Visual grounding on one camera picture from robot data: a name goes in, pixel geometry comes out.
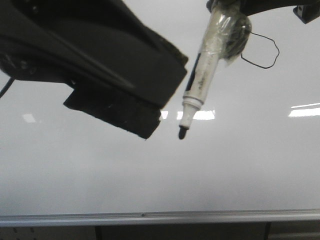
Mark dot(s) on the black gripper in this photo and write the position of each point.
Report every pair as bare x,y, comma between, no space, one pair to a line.
47,30

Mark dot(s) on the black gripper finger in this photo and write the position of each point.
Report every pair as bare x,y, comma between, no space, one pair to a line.
130,95

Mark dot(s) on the white black whiteboard marker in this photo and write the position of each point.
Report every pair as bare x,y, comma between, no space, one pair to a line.
225,38

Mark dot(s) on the black gripper edge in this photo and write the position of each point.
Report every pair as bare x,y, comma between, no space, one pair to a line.
305,10

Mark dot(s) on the white whiteboard with aluminium frame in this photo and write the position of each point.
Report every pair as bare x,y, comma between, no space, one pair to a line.
251,155

